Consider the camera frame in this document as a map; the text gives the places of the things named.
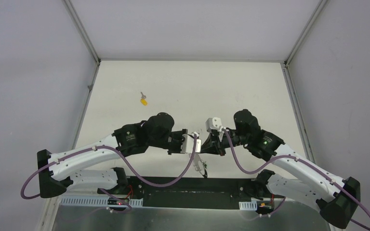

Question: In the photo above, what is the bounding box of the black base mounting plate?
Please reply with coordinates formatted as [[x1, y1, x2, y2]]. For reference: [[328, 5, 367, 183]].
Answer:
[[107, 176, 273, 210]]

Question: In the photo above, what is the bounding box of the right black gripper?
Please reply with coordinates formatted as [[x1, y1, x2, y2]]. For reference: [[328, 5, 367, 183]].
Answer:
[[198, 130, 250, 157]]

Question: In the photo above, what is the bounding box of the white slotted cable duct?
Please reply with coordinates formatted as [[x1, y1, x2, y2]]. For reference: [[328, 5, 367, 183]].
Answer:
[[60, 195, 126, 207]]

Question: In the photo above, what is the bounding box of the key with yellow tag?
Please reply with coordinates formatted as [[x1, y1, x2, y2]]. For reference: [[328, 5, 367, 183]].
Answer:
[[140, 92, 148, 106]]

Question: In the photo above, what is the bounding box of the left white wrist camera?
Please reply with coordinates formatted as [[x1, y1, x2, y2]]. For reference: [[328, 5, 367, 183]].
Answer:
[[180, 134, 202, 154]]

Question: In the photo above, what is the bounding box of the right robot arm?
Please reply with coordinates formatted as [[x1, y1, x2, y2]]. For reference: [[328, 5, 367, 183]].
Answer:
[[201, 109, 361, 229]]

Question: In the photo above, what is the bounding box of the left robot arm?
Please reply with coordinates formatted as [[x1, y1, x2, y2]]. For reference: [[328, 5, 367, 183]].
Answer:
[[37, 112, 190, 198]]

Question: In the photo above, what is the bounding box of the perforated metal ring plate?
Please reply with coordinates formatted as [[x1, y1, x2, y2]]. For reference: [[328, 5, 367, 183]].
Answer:
[[192, 153, 208, 179]]

